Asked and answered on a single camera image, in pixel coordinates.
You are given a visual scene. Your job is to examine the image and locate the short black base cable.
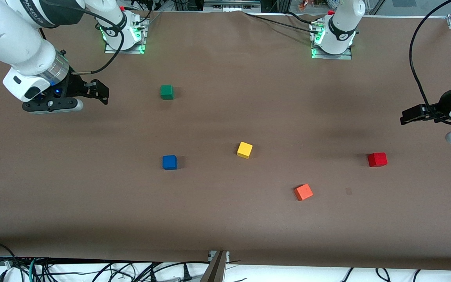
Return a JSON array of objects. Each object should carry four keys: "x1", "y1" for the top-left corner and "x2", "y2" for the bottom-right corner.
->
[{"x1": 286, "y1": 11, "x2": 323, "y2": 25}]

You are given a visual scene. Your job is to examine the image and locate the orange wooden block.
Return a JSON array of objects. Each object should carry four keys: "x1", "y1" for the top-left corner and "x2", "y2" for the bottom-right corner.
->
[{"x1": 294, "y1": 183, "x2": 314, "y2": 201}]

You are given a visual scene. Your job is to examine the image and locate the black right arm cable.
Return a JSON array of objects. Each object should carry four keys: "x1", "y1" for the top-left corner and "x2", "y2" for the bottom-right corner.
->
[{"x1": 51, "y1": 0, "x2": 126, "y2": 76}]

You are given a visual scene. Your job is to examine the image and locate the brown paper table cover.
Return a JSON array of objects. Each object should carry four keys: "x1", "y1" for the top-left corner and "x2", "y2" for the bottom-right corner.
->
[{"x1": 0, "y1": 8, "x2": 451, "y2": 271}]

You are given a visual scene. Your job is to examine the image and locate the red wooden block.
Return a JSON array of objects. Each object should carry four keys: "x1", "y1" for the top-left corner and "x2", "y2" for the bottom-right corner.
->
[{"x1": 368, "y1": 152, "x2": 388, "y2": 168}]

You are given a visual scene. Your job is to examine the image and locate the aluminium camera mount post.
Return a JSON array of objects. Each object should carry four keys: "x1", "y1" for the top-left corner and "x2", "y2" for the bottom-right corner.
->
[{"x1": 199, "y1": 250, "x2": 231, "y2": 282}]

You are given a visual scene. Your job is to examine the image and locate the long black base cable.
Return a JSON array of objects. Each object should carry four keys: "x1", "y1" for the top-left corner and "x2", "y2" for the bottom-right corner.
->
[{"x1": 243, "y1": 11, "x2": 321, "y2": 34}]

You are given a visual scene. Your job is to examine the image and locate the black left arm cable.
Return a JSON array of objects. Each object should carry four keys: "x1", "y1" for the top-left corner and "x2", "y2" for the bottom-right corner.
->
[{"x1": 408, "y1": 0, "x2": 451, "y2": 126}]

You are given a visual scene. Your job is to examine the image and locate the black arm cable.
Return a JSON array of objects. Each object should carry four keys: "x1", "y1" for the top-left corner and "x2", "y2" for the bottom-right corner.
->
[
  {"x1": 51, "y1": 0, "x2": 126, "y2": 76},
  {"x1": 408, "y1": 0, "x2": 451, "y2": 126}
]

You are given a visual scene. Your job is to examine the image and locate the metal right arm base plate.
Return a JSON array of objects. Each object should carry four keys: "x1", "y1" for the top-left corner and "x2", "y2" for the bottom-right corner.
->
[{"x1": 104, "y1": 18, "x2": 147, "y2": 54}]

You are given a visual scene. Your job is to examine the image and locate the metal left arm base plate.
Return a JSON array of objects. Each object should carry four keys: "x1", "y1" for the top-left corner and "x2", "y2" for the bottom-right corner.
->
[{"x1": 310, "y1": 22, "x2": 353, "y2": 60}]

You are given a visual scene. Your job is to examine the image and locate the yellow wooden block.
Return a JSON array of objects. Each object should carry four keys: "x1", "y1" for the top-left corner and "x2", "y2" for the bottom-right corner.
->
[{"x1": 237, "y1": 141, "x2": 253, "y2": 159}]

